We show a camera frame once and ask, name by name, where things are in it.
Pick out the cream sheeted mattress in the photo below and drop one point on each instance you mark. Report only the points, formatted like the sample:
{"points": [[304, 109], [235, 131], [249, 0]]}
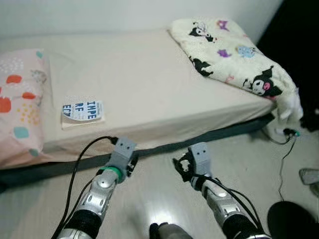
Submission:
{"points": [[144, 79]]}

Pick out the white book blue letters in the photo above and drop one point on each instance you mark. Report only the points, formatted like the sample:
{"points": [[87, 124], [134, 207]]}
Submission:
{"points": [[82, 112]]}

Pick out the black round fan base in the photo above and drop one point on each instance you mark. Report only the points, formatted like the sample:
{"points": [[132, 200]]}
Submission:
{"points": [[291, 221]]}

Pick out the grey right robot leg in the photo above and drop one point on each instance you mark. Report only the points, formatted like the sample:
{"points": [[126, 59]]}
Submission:
{"points": [[172, 232]]}

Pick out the pink dotted pillow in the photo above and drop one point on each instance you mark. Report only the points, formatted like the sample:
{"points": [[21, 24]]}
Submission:
{"points": [[20, 109]]}

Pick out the cream cartoon print blanket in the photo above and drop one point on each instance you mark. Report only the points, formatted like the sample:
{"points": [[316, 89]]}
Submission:
{"points": [[229, 59]]}

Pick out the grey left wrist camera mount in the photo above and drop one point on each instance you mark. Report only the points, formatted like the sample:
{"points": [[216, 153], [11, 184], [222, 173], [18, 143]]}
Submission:
{"points": [[122, 154]]}

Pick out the beige foam slipper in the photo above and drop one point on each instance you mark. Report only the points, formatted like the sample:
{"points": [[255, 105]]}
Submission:
{"points": [[310, 177]]}

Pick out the dark teal bed frame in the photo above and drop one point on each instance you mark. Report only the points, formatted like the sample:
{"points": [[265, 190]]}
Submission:
{"points": [[209, 134]]}

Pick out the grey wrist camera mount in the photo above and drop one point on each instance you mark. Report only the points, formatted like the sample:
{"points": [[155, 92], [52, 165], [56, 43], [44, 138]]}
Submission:
{"points": [[122, 154], [201, 158]]}

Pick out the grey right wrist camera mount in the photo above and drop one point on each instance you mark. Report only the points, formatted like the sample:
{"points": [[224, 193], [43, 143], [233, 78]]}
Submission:
{"points": [[201, 158]]}

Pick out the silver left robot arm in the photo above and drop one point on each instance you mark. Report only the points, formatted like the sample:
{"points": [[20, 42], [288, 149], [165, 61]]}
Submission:
{"points": [[94, 199]]}

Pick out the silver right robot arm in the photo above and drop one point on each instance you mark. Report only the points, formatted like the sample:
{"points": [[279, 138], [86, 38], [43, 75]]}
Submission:
{"points": [[224, 204]]}

